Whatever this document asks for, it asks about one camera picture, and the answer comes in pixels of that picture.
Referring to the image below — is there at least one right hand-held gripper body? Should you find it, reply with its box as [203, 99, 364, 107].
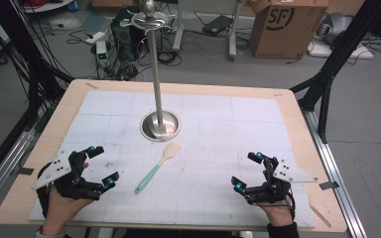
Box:
[244, 157, 319, 205]

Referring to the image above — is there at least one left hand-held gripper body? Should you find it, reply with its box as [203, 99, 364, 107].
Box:
[31, 150, 103, 201]

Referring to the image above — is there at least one wooden spatula with green handle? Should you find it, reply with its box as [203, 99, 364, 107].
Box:
[134, 142, 183, 194]

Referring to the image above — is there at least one steel utensil stand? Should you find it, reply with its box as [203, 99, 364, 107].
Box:
[125, 0, 182, 143]

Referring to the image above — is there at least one person's left hand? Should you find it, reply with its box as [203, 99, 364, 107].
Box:
[41, 161, 95, 236]

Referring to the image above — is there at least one person's right hand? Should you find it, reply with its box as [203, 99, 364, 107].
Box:
[257, 169, 296, 228]

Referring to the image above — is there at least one grey tape piece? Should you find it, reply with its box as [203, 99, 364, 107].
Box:
[318, 180, 340, 191]

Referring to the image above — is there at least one white grid mat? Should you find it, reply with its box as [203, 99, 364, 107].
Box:
[29, 89, 317, 229]

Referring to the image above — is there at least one thin wooden stick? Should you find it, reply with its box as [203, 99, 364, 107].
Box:
[309, 202, 332, 229]

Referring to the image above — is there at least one wooden table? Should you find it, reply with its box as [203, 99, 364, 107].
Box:
[0, 78, 348, 233]

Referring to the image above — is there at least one white device with green display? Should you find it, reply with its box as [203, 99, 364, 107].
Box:
[95, 40, 109, 67]

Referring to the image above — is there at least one white power strip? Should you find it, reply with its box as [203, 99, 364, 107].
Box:
[84, 31, 107, 46]

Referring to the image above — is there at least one black computer tower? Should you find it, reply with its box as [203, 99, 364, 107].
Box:
[110, 7, 164, 62]

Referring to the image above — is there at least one white stand leg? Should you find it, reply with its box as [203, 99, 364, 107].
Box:
[227, 0, 246, 62]
[172, 0, 186, 53]

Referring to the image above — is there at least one cardboard box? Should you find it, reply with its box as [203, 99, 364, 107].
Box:
[248, 0, 330, 60]

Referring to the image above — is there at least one white floor board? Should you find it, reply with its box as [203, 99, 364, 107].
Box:
[307, 39, 375, 60]

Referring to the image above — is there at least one flat black device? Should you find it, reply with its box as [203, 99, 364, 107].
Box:
[201, 14, 234, 37]

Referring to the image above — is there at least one grey helmet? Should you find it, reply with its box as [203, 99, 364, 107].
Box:
[316, 12, 354, 46]

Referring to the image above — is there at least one round white table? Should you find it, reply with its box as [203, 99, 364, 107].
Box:
[19, 0, 76, 15]

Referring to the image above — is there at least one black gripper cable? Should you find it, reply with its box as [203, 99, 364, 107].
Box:
[286, 189, 297, 221]
[36, 162, 53, 218]

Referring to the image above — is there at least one aluminium rail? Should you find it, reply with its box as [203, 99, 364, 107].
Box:
[0, 129, 37, 217]
[298, 106, 369, 238]

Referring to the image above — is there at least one black metal frame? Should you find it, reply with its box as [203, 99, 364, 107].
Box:
[0, 0, 75, 133]
[290, 0, 381, 145]

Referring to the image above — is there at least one tangle of black floor cables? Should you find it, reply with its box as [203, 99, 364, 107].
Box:
[65, 28, 187, 82]

